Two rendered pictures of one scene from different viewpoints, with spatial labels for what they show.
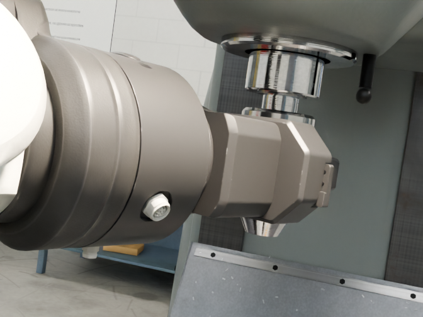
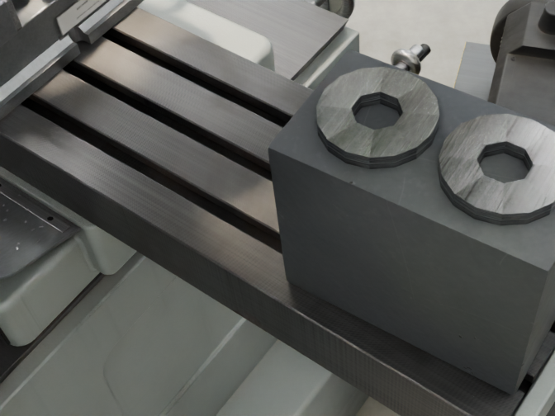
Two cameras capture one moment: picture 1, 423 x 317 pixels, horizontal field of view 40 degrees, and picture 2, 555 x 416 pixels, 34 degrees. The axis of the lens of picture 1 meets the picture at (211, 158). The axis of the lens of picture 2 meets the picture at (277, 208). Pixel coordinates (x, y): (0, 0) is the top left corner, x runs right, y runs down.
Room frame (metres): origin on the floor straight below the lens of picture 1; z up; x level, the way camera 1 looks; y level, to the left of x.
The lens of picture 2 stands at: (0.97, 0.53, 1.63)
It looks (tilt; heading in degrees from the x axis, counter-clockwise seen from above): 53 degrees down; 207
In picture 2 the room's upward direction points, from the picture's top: 8 degrees counter-clockwise
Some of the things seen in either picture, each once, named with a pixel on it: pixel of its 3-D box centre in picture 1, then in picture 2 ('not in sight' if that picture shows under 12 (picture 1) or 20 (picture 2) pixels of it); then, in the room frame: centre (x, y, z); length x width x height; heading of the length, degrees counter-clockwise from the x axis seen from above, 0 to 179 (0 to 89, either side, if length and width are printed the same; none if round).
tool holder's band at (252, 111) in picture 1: (278, 119); not in sight; (0.37, -0.04, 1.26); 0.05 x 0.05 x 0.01
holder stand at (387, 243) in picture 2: not in sight; (432, 218); (0.54, 0.45, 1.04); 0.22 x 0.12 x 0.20; 77
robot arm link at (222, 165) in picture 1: (169, 160); not in sight; (0.30, 0.02, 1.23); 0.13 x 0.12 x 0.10; 49
